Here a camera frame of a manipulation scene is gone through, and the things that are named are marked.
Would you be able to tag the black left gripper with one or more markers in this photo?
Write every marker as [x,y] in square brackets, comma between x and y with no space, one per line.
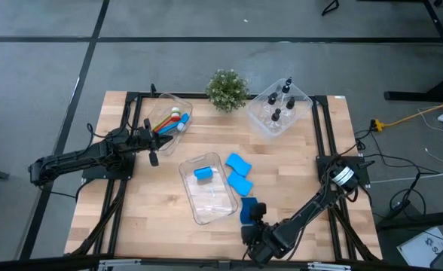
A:
[144,139]

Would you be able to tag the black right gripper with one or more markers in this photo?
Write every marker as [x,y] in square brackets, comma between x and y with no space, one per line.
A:
[261,244]

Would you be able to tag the red dish brush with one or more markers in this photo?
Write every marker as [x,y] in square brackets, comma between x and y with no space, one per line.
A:
[176,117]

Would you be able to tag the yellow-green dish brush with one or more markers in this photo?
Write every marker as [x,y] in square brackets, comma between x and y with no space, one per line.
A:
[175,110]

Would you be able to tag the blue kitchen sponge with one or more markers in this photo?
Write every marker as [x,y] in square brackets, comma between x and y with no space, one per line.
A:
[238,165]
[240,183]
[203,173]
[245,211]

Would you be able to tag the clear plastic bin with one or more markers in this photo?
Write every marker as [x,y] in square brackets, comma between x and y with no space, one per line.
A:
[259,120]
[168,101]
[210,203]

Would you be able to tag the clear soap bottle black pump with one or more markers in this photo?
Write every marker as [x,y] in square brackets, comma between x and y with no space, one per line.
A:
[286,88]
[276,114]
[272,99]
[290,102]

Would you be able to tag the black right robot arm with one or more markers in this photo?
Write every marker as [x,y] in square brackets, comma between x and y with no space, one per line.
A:
[308,211]

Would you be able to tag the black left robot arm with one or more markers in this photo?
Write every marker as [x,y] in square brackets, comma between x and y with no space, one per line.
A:
[74,160]

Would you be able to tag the small green potted plant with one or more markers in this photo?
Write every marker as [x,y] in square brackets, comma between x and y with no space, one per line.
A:
[227,90]

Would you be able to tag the white printed box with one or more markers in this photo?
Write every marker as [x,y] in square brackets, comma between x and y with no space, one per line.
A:
[421,248]

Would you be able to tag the black and yellow plug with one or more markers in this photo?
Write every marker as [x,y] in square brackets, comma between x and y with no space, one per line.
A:
[374,124]

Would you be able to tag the black table leg bar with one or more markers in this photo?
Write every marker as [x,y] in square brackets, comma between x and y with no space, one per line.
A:
[425,219]

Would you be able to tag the white sticker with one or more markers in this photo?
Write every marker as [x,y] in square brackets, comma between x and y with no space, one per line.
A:
[339,97]

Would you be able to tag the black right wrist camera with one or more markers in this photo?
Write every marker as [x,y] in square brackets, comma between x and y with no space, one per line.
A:
[258,213]

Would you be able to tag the black aluminium rig frame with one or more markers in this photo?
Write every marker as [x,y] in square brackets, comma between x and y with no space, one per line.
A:
[134,96]

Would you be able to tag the silver frame bracket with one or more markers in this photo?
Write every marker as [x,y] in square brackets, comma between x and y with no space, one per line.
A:
[329,267]
[120,262]

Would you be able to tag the black desk leg frame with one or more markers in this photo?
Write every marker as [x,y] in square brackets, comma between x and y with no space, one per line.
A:
[413,96]

